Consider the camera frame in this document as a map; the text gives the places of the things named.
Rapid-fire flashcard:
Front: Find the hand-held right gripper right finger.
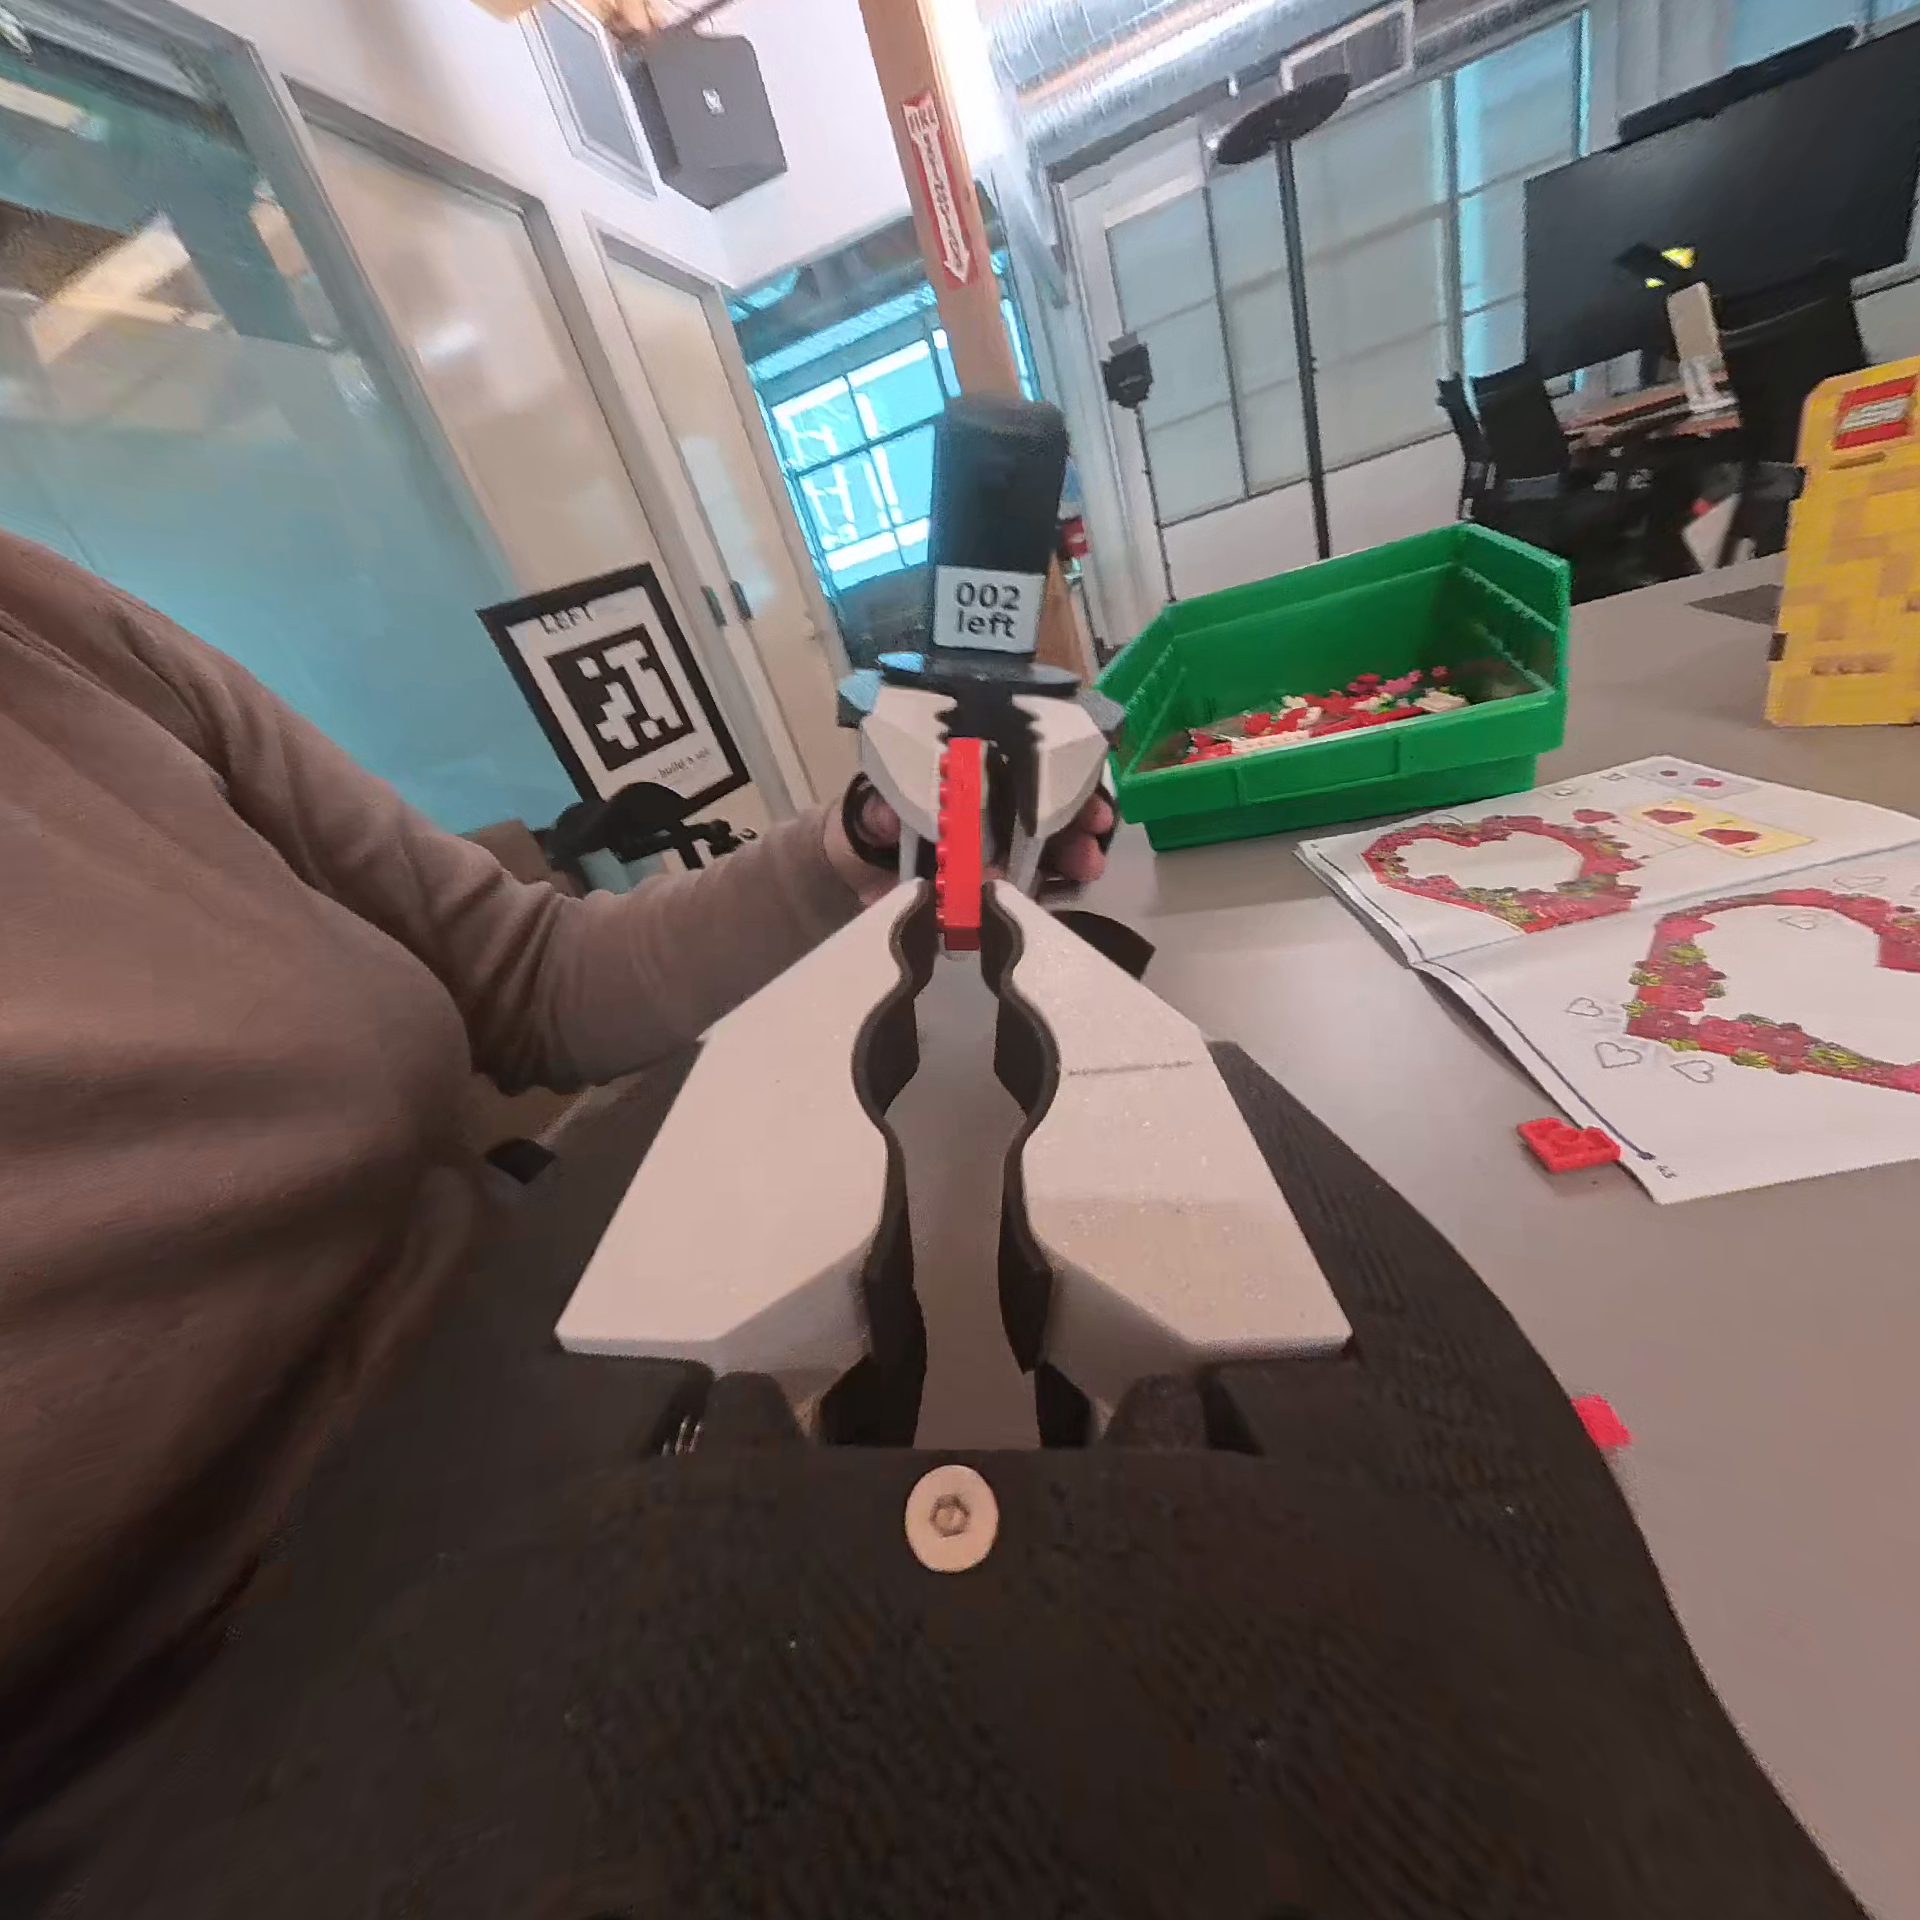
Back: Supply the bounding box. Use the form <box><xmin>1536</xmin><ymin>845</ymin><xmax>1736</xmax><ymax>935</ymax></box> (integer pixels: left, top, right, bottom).
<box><xmin>982</xmin><ymin>883</ymin><xmax>1355</xmax><ymax>1451</ymax></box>

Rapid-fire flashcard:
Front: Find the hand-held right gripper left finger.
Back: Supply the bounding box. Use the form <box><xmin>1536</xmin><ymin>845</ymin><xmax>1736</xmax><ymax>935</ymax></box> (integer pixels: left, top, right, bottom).
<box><xmin>555</xmin><ymin>883</ymin><xmax>932</xmax><ymax>1451</ymax></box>

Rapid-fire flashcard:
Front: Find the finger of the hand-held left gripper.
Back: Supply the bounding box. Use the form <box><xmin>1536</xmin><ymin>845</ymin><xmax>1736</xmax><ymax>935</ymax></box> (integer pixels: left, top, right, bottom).
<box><xmin>855</xmin><ymin>698</ymin><xmax>962</xmax><ymax>892</ymax></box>
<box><xmin>985</xmin><ymin>694</ymin><xmax>1117</xmax><ymax>894</ymax></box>

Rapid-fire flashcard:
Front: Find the long red lego plate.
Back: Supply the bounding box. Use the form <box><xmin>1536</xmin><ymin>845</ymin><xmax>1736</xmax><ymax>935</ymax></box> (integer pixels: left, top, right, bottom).
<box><xmin>932</xmin><ymin>738</ymin><xmax>991</xmax><ymax>959</ymax></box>

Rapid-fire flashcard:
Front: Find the person's left forearm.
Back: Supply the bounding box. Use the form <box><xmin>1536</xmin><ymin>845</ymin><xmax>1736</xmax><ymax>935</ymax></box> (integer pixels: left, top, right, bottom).
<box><xmin>375</xmin><ymin>779</ymin><xmax>867</xmax><ymax>1096</ymax></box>

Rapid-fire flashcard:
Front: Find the pile of lego pieces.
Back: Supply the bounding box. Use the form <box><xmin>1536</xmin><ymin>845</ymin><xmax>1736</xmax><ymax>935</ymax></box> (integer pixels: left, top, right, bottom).
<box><xmin>1154</xmin><ymin>665</ymin><xmax>1546</xmax><ymax>767</ymax></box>

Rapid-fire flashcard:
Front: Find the yellow lego box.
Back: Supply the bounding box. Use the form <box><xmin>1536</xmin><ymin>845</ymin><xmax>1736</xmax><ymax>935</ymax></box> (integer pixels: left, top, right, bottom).
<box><xmin>1765</xmin><ymin>356</ymin><xmax>1920</xmax><ymax>727</ymax></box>

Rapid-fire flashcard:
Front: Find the person's left hand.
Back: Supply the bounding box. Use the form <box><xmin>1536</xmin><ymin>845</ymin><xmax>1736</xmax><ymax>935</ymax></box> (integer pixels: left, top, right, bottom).
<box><xmin>821</xmin><ymin>779</ymin><xmax>1121</xmax><ymax>908</ymax></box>

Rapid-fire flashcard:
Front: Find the black curved object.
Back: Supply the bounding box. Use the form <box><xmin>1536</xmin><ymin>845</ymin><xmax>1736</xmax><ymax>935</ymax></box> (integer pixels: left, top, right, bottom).
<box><xmin>548</xmin><ymin>779</ymin><xmax>767</xmax><ymax>902</ymax></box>

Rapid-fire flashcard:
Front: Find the green plastic bin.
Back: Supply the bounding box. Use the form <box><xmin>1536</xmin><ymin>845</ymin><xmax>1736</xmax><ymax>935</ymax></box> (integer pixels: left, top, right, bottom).
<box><xmin>1090</xmin><ymin>518</ymin><xmax>1569</xmax><ymax>855</ymax></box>

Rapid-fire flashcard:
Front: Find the black and white marker board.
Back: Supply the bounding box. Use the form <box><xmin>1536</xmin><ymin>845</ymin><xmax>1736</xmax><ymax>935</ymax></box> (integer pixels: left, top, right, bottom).
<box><xmin>475</xmin><ymin>561</ymin><xmax>749</xmax><ymax>820</ymax></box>

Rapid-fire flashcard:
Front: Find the red and white hanging sign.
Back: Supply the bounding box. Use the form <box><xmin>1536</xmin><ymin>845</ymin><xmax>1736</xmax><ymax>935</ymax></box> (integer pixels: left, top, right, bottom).
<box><xmin>900</xmin><ymin>90</ymin><xmax>979</xmax><ymax>291</ymax></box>

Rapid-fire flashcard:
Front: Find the frosted glass door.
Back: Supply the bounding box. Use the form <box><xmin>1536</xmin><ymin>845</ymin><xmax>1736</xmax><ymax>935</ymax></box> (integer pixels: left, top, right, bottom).
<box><xmin>581</xmin><ymin>222</ymin><xmax>849</xmax><ymax>820</ymax></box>

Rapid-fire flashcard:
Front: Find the heart-print instruction booklet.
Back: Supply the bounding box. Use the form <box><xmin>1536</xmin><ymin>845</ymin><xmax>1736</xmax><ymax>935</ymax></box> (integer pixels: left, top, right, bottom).
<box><xmin>1296</xmin><ymin>754</ymin><xmax>1920</xmax><ymax>1206</ymax></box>

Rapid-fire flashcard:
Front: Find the black floor lamp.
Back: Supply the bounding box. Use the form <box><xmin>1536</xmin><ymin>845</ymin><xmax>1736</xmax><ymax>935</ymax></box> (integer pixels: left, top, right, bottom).
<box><xmin>1212</xmin><ymin>72</ymin><xmax>1351</xmax><ymax>561</ymax></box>

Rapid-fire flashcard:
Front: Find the black office chair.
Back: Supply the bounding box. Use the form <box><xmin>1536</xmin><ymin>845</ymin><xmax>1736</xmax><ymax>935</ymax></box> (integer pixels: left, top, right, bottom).
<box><xmin>1712</xmin><ymin>283</ymin><xmax>1868</xmax><ymax>570</ymax></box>
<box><xmin>1433</xmin><ymin>362</ymin><xmax>1614</xmax><ymax>588</ymax></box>

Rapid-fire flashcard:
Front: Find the person's torso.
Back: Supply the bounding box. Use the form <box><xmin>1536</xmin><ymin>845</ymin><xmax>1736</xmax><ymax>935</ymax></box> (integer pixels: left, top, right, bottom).
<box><xmin>0</xmin><ymin>532</ymin><xmax>707</xmax><ymax>1802</ymax></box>

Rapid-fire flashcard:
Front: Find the large black monitor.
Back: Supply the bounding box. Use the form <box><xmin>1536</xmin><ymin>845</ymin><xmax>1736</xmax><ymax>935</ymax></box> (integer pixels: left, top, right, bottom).
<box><xmin>1521</xmin><ymin>67</ymin><xmax>1920</xmax><ymax>385</ymax></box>

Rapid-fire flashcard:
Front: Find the black camera on tripod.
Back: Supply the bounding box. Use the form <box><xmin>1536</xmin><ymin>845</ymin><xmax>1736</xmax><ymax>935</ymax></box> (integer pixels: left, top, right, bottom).
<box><xmin>1099</xmin><ymin>335</ymin><xmax>1177</xmax><ymax>600</ymax></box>

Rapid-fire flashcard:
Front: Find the wooden post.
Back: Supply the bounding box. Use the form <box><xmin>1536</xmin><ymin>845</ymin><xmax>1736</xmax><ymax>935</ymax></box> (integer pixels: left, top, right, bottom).
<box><xmin>857</xmin><ymin>0</ymin><xmax>1104</xmax><ymax>675</ymax></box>

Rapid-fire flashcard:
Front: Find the black wall speaker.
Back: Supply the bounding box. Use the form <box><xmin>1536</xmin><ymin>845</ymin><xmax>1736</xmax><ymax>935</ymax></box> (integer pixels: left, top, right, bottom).
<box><xmin>620</xmin><ymin>29</ymin><xmax>790</xmax><ymax>211</ymax></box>

